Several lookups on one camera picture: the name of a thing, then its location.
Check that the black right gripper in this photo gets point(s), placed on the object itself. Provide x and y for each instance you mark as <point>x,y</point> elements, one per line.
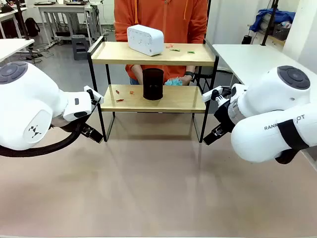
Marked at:
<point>224,116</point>

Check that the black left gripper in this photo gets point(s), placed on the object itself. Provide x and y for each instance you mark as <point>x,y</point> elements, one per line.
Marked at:
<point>78,125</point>

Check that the teal microfibre duster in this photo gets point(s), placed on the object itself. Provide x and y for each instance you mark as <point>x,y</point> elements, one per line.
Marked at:
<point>174,81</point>

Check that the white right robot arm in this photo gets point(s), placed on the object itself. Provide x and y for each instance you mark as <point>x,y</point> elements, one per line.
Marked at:
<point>272,119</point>

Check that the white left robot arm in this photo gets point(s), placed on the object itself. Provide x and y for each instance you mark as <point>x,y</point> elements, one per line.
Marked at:
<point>27,99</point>

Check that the two-tier wood and metal shelf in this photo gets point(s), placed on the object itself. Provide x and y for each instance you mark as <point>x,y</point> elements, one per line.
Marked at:
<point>153,99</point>

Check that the person's left hand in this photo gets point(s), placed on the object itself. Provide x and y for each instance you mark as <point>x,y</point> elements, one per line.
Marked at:
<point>186,79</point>

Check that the person's right hand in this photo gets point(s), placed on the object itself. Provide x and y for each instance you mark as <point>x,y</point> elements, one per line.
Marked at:
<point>137,75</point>

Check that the black smartwatch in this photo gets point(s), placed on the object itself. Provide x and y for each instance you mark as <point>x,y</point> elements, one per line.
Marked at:
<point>190,74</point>

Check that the black cylindrical container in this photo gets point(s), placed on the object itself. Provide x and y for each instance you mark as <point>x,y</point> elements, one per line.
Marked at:
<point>153,84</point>

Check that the white table with round corner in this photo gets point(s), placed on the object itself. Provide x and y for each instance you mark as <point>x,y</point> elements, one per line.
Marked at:
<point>247,59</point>

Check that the green paper scrap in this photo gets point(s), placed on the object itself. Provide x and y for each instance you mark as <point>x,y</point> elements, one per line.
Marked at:
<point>190,52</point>
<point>175,50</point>

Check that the grey plastic step stool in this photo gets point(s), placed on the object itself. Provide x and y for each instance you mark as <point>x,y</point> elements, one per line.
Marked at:
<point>79,47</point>

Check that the pink paper scrap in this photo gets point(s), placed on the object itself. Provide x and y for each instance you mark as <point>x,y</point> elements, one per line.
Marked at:
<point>170,46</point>

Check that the white rounded box device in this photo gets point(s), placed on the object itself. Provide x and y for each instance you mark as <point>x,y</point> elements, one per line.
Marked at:
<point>146,39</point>

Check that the black backpack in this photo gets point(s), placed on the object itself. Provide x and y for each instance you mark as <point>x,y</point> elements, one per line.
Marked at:
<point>32,27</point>

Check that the black tripod pole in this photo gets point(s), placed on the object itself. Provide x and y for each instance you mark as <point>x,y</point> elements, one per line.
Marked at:
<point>270,22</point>

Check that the orange hoodie torso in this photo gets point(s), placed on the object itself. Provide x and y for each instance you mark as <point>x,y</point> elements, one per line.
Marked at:
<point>161,15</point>

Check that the blue jacket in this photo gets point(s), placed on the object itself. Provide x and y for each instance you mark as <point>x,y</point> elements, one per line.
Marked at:
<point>277,16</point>

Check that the black stand pole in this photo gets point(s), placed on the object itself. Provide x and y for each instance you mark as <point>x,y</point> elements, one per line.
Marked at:
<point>22,19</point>

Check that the white desk with dark items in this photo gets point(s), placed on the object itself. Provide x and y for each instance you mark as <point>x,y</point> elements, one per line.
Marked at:
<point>10,17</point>

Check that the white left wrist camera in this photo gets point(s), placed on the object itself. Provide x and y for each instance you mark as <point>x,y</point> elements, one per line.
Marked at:
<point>95,95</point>

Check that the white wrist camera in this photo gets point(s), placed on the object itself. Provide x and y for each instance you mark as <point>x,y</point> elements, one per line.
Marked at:
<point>210,94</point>
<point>95,95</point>

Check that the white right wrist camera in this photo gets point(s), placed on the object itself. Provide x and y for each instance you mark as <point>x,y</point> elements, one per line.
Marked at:
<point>210,94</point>

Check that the white metal-frame desk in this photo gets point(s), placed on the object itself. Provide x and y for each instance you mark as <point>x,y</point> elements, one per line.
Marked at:
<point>64,10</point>

